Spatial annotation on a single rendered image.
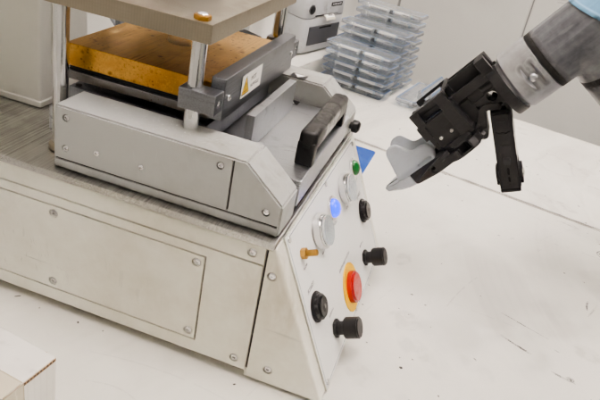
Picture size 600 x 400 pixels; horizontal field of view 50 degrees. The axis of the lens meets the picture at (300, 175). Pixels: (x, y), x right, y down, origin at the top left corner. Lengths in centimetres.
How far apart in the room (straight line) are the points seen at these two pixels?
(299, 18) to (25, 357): 124
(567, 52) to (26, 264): 65
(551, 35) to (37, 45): 59
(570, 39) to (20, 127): 62
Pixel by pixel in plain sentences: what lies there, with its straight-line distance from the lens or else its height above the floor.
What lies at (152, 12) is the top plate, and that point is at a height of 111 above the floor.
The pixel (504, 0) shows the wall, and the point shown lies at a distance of 312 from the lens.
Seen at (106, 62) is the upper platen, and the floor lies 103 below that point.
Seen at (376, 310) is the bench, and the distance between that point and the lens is 87.
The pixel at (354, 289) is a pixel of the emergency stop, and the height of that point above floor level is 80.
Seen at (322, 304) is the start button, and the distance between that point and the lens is 70.
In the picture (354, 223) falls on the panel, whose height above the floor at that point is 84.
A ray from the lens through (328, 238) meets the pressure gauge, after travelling 72.
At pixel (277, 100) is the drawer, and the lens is 75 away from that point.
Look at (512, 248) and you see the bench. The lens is 113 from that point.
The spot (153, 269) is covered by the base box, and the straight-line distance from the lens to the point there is 70.
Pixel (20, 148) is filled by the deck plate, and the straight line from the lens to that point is 75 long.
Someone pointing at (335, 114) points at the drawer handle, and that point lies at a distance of 74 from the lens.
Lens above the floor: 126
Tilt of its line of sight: 26 degrees down
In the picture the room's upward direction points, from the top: 11 degrees clockwise
